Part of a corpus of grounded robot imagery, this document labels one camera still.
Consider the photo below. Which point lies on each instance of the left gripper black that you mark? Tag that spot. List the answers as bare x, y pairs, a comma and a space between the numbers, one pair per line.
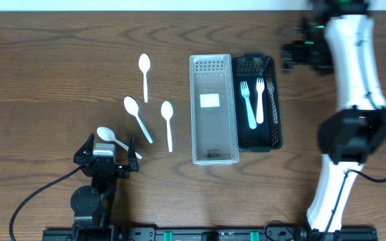
105, 164

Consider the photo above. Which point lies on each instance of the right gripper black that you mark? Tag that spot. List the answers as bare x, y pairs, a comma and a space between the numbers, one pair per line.
304, 47

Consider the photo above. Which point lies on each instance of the white plastic spoon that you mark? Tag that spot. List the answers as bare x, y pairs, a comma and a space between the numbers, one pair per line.
144, 66
108, 135
132, 108
167, 113

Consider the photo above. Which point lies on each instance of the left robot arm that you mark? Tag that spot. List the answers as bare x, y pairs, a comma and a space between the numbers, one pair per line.
92, 203

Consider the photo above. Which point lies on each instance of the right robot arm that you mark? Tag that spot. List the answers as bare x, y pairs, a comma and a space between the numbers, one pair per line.
339, 41

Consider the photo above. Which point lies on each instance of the black plastic basket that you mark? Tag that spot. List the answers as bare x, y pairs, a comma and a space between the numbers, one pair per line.
267, 136

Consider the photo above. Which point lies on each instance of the white plastic fork light-blue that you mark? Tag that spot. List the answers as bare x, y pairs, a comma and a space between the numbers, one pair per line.
250, 115

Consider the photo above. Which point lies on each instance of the white label in basket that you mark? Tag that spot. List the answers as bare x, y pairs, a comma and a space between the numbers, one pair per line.
209, 100

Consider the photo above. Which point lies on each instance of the clear plastic basket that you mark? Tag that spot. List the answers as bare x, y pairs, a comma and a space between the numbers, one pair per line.
214, 130

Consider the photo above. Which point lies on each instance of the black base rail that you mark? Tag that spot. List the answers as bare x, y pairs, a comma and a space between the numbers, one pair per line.
277, 233

